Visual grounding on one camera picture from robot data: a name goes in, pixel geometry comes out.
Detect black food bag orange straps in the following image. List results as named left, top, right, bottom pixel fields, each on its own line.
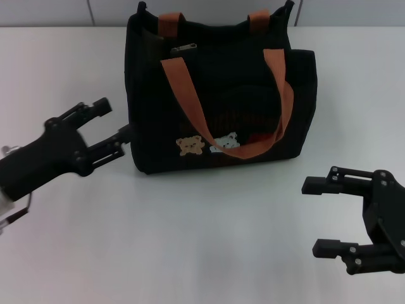
left=124, top=1, right=318, bottom=175

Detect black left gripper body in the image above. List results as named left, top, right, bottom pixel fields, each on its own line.
left=0, top=117, right=93, bottom=203

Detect metal zipper pull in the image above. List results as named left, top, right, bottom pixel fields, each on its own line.
left=170, top=43, right=198, bottom=58

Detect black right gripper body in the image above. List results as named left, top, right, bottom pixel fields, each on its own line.
left=361, top=169, right=405, bottom=274

